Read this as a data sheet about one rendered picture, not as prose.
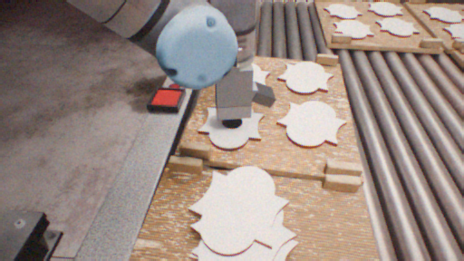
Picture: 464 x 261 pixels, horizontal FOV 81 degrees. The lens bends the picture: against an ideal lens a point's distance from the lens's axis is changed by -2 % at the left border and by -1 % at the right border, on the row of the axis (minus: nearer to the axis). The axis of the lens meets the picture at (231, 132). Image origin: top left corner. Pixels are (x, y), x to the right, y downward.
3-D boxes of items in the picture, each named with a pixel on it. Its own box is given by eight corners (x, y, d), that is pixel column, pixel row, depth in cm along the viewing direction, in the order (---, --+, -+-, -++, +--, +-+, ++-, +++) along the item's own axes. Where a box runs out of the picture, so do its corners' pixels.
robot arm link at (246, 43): (251, 16, 46) (260, 37, 40) (250, 42, 49) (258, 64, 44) (207, 18, 46) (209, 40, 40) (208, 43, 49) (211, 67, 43)
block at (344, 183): (322, 189, 47) (325, 180, 45) (321, 181, 48) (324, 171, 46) (357, 194, 46) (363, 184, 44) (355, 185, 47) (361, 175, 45)
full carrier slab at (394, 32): (325, 47, 87) (329, 34, 84) (313, 3, 116) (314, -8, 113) (441, 54, 84) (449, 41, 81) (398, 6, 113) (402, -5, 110)
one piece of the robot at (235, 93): (288, 49, 42) (276, 127, 53) (275, 25, 48) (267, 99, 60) (210, 53, 41) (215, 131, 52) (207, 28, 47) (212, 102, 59)
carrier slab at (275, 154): (174, 161, 53) (173, 156, 52) (218, 57, 82) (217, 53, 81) (362, 187, 49) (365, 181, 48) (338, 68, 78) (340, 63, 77)
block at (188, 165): (169, 171, 49) (167, 161, 47) (172, 164, 51) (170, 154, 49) (201, 176, 49) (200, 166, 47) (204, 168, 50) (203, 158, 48)
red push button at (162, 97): (151, 108, 66) (150, 103, 65) (159, 93, 70) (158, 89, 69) (176, 110, 65) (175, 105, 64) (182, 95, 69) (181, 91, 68)
